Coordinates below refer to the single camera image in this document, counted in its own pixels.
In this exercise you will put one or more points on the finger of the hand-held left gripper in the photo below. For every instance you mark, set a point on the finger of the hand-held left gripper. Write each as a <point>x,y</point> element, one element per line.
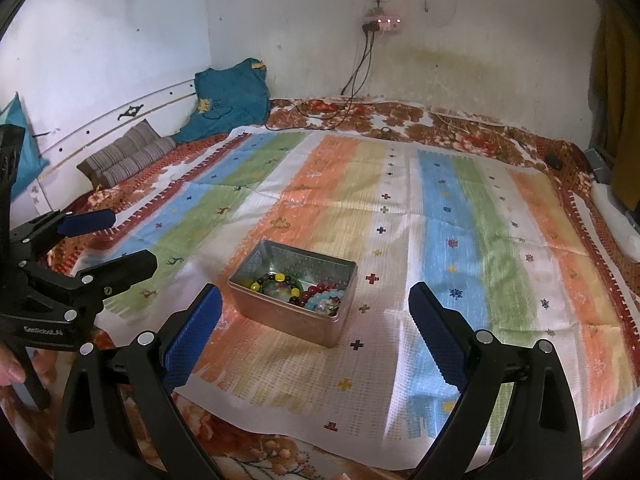
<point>120,270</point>
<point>85,222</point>

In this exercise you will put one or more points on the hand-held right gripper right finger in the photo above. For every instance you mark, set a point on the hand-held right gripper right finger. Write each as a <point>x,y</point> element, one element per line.
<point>435,335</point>

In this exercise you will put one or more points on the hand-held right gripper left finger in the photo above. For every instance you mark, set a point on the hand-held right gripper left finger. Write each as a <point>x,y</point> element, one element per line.
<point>195,340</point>

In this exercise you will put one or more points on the silver tin box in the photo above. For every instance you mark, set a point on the silver tin box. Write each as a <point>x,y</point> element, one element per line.
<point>280,322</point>

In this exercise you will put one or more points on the person's left hand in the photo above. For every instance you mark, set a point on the person's left hand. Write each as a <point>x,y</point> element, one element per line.
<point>10,370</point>

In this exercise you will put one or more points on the brown striped pillow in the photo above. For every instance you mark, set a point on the brown striped pillow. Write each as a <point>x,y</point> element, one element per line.
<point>125,155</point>

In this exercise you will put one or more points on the white headboard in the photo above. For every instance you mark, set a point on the white headboard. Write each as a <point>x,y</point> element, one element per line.
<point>100,125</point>

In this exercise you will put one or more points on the teal pillow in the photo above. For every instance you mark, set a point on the teal pillow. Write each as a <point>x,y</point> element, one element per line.
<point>22,145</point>

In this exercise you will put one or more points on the striped pastel mat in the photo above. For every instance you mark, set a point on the striped pastel mat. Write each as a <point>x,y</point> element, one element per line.
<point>400,210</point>

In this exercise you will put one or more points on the teal garment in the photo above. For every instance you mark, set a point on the teal garment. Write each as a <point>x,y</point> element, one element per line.
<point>230,95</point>

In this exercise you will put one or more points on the small dark round object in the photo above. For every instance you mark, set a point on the small dark round object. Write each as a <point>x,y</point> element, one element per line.
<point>387,133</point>

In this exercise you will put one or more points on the small black object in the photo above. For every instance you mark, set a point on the small black object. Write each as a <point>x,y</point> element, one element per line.
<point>553,161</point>

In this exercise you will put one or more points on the grey box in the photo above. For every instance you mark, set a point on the grey box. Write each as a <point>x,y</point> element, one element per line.
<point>597,165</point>

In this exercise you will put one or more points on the yellow hanging cloth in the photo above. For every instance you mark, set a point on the yellow hanging cloth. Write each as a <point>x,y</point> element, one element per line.
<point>620,110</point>

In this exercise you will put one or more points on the white power strip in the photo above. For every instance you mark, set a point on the white power strip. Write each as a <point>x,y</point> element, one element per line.
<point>387,26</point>

